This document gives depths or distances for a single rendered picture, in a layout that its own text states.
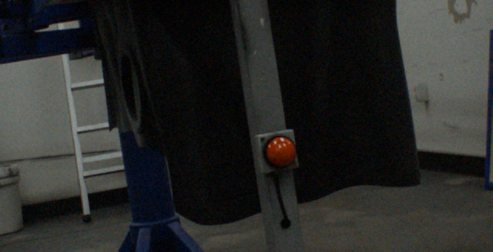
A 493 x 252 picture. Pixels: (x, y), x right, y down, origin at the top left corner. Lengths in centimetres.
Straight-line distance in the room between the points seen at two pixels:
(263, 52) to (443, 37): 411
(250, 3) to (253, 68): 8
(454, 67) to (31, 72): 251
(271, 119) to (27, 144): 493
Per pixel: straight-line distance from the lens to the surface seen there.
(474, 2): 506
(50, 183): 619
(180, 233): 286
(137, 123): 163
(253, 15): 129
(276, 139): 126
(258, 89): 128
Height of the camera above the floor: 77
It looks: 3 degrees down
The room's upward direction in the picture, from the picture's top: 9 degrees counter-clockwise
